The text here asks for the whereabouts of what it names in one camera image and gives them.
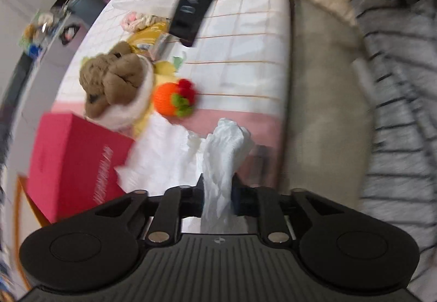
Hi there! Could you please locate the white plastic bag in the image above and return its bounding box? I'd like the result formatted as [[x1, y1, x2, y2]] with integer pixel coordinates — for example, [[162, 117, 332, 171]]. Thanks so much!
[[116, 113, 254, 234]]

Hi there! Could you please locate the yellow snack packet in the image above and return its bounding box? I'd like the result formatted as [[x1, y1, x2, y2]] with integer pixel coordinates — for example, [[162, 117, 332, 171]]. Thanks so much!
[[127, 22, 169, 60]]

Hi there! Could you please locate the orange knitted fruit toy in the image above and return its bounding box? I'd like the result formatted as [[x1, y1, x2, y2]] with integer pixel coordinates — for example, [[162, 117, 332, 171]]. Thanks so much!
[[153, 78, 197, 118]]

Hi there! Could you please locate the brown knitted plush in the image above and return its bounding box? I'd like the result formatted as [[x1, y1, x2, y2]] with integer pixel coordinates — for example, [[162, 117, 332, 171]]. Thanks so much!
[[79, 41, 148, 119]]

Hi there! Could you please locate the cream towel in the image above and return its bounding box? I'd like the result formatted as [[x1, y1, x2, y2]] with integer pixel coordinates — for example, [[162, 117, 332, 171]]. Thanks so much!
[[87, 55, 155, 130]]

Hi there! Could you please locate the pink table mat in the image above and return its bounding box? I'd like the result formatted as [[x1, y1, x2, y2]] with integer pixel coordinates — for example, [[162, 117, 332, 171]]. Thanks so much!
[[73, 99, 282, 195]]

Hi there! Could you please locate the checkered lemon table cloth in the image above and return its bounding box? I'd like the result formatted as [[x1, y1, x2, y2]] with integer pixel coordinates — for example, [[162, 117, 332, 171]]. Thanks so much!
[[53, 0, 290, 117]]

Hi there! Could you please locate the pink plush toy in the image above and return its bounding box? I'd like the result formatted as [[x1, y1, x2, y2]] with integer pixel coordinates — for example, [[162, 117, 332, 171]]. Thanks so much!
[[120, 12, 164, 33]]

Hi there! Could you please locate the red Wonderlab box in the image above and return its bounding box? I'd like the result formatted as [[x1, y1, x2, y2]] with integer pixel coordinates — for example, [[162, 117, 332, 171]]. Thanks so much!
[[26, 113, 134, 223]]

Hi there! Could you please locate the grey trash can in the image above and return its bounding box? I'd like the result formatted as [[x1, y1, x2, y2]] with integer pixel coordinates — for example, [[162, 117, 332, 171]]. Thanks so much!
[[67, 0, 106, 26]]

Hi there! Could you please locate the orange cardboard box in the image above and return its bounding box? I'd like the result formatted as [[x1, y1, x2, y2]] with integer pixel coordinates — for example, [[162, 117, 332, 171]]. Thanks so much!
[[13, 175, 50, 292]]

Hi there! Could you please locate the pink waste bin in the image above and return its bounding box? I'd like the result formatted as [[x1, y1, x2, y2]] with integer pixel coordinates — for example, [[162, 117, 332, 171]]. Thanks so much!
[[59, 24, 81, 46]]

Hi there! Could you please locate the striped shirt torso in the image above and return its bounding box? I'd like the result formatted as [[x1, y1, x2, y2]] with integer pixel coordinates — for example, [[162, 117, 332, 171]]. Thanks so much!
[[351, 0, 436, 301]]

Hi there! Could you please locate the small teddy bear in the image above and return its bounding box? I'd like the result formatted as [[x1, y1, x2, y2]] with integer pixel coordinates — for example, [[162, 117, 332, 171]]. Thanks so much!
[[23, 24, 38, 42]]

